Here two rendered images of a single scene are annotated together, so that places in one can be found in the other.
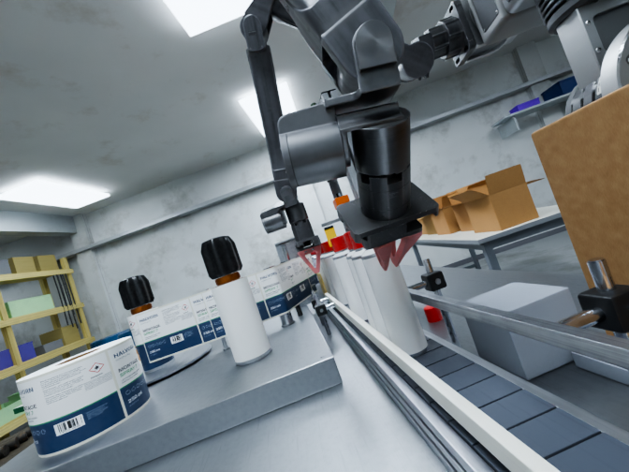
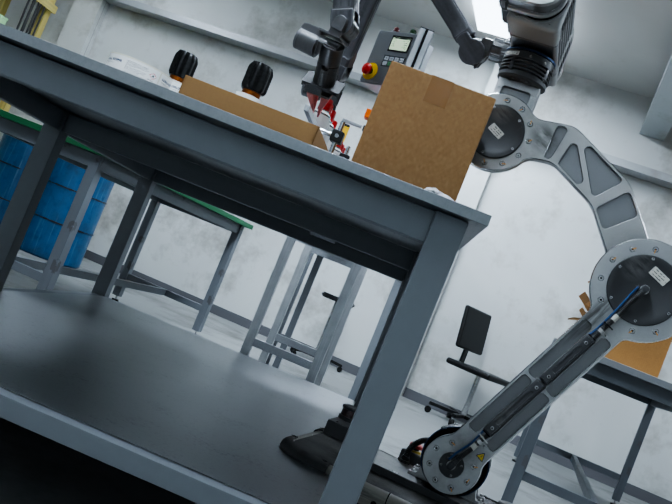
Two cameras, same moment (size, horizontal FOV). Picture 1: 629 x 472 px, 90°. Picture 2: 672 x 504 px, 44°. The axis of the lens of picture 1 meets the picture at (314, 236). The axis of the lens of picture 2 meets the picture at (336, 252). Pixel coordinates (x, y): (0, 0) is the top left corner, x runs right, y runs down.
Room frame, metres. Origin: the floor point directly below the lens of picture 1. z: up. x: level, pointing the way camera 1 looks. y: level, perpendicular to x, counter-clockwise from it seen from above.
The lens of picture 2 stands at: (-1.65, -0.70, 0.61)
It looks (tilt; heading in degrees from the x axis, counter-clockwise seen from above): 2 degrees up; 11
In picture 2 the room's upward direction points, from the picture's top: 22 degrees clockwise
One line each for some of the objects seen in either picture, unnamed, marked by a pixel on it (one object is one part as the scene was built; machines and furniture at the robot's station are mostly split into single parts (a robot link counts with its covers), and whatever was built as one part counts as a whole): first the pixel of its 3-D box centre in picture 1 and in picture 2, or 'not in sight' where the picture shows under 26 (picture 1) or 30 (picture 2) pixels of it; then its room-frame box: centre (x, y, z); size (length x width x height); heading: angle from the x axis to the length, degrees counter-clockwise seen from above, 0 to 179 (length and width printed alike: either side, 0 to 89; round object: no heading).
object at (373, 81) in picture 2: not in sight; (395, 64); (0.98, -0.11, 1.38); 0.17 x 0.10 x 0.19; 62
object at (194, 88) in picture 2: not in sight; (260, 129); (-0.13, -0.15, 0.85); 0.30 x 0.26 x 0.04; 7
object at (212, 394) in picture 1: (209, 363); not in sight; (0.93, 0.42, 0.86); 0.80 x 0.67 x 0.05; 7
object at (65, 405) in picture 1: (89, 389); (132, 88); (0.67, 0.56, 0.95); 0.20 x 0.20 x 0.14
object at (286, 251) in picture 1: (299, 270); not in sight; (1.27, 0.10, 1.01); 0.14 x 0.13 x 0.26; 7
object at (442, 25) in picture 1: (445, 39); (505, 53); (0.75, -0.46, 1.45); 0.09 x 0.08 x 0.12; 176
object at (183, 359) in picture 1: (160, 367); not in sight; (0.97, 0.58, 0.89); 0.31 x 0.31 x 0.01
